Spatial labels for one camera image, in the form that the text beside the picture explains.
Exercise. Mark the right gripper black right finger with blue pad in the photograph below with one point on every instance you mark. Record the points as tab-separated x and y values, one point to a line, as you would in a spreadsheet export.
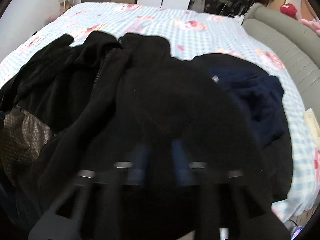
216	204

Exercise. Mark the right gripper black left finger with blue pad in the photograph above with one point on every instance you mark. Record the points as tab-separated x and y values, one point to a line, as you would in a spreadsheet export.
89	207

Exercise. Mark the black zip jacket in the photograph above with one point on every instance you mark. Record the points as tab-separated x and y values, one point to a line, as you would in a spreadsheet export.
86	107

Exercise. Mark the navy black garment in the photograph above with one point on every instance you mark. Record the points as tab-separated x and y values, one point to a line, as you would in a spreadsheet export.
259	96

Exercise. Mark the checkered floral bed sheet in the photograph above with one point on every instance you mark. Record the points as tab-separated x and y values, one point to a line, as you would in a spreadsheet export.
191	34

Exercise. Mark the grey padded headboard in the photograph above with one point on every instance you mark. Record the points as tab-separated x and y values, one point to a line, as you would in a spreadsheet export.
296	45

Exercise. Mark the red plush toy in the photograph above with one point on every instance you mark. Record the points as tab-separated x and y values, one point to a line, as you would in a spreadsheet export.
289	10

